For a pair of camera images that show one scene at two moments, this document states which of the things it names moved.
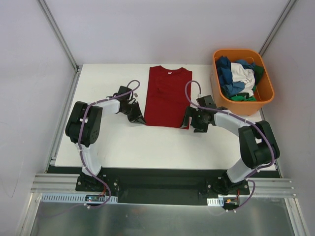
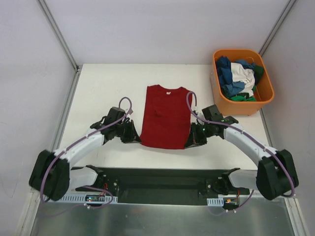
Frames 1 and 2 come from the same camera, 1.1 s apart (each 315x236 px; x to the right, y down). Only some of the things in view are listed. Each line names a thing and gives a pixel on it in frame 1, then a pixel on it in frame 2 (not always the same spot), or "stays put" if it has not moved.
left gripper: [134, 112] → [127, 132]
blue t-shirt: [229, 87] stays put
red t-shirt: [166, 103] → [167, 118]
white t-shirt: [239, 74] stays put
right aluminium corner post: [278, 24] stays put
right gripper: [193, 120] → [197, 134]
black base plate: [198, 186] stays put
